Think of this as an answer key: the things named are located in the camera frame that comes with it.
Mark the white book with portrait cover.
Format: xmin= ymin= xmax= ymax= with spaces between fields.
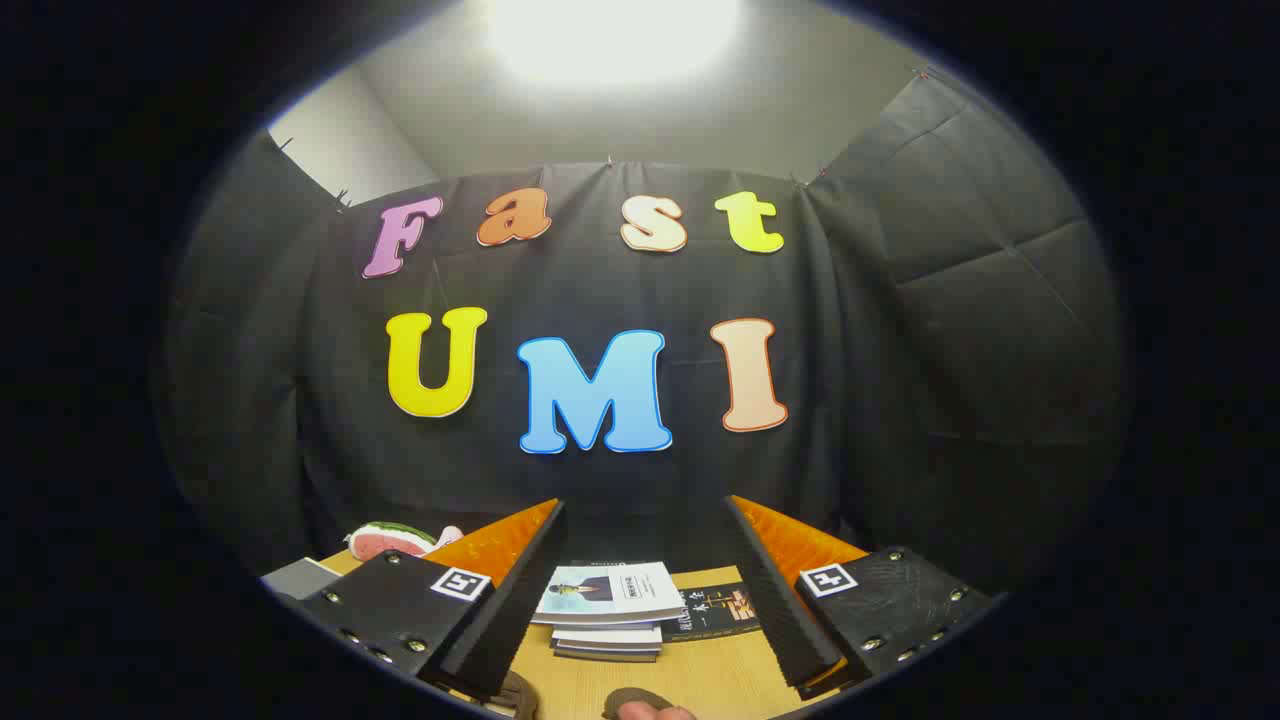
xmin=533 ymin=561 xmax=687 ymax=627

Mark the thick white paged book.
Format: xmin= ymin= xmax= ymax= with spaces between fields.
xmin=550 ymin=624 xmax=664 ymax=651

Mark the dark grey cover book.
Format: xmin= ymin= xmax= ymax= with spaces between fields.
xmin=552 ymin=645 xmax=662 ymax=664

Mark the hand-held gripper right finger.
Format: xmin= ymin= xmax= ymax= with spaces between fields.
xmin=722 ymin=494 xmax=1003 ymax=703

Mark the black book with gold print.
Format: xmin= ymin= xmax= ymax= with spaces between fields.
xmin=660 ymin=582 xmax=763 ymax=643

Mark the watermelon slice plush toy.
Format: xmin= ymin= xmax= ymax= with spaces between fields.
xmin=345 ymin=521 xmax=441 ymax=561

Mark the brown fuzzy shoe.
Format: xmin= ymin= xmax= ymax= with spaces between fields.
xmin=600 ymin=687 xmax=698 ymax=720
xmin=488 ymin=670 xmax=541 ymax=720

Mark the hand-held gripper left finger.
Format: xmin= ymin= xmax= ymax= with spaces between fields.
xmin=298 ymin=497 xmax=568 ymax=701

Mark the grey fabric storage box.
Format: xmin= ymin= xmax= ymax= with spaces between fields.
xmin=262 ymin=557 xmax=343 ymax=603

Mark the ceiling light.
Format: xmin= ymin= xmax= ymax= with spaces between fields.
xmin=488 ymin=0 xmax=743 ymax=89

